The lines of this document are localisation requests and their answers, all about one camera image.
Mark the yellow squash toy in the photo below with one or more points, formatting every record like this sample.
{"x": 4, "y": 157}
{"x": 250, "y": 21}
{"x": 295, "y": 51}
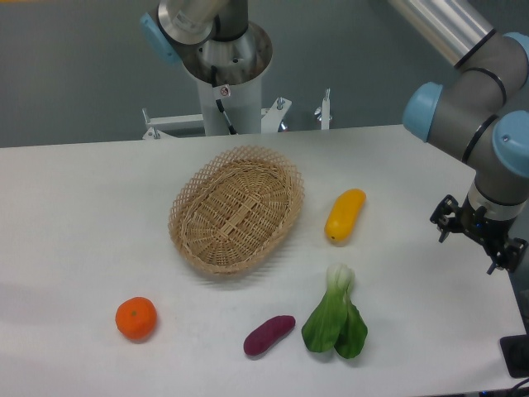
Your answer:
{"x": 343, "y": 216}

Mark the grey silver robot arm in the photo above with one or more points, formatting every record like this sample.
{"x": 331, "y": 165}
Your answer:
{"x": 461, "y": 120}

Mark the woven wicker basket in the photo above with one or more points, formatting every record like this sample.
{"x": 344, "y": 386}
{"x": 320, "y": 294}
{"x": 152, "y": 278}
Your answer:
{"x": 236, "y": 210}

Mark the orange mandarin toy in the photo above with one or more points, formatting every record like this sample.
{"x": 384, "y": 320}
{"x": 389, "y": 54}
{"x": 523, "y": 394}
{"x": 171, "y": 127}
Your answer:
{"x": 136, "y": 319}

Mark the black device at table edge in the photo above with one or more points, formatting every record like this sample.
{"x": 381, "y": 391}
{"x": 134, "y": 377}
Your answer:
{"x": 515, "y": 354}

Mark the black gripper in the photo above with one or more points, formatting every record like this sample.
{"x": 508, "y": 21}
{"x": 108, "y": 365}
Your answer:
{"x": 493, "y": 235}

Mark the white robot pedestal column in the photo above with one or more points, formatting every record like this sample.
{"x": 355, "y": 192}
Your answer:
{"x": 229, "y": 75}

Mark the purple sweet potato toy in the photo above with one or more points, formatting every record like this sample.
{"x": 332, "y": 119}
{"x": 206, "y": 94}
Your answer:
{"x": 261, "y": 339}

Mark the white bracket with bolt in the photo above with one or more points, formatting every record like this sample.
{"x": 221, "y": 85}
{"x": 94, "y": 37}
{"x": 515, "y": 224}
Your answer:
{"x": 323, "y": 113}

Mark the white metal base frame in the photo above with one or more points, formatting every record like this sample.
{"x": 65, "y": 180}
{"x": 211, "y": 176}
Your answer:
{"x": 173, "y": 124}

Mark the green bok choy vegetable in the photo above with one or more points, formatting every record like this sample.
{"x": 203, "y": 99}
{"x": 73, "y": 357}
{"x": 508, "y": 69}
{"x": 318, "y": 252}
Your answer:
{"x": 336, "y": 323}

